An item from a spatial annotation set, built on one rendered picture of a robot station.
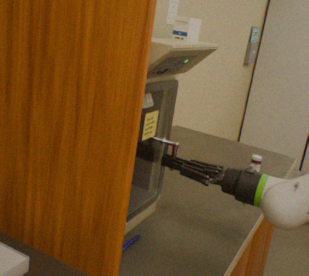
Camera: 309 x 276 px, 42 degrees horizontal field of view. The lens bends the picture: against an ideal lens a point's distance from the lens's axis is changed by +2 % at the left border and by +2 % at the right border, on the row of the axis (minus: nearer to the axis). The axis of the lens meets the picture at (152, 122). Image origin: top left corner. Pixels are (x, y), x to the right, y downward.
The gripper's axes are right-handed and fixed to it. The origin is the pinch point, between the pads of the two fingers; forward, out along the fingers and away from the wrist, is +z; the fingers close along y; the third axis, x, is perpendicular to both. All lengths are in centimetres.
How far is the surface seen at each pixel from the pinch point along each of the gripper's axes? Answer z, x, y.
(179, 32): 0.7, -38.6, 9.4
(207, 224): -11.4, 20.5, -9.0
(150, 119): 4.4, -14.6, 11.1
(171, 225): -2.8, 20.5, -0.2
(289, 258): -30, 114, -178
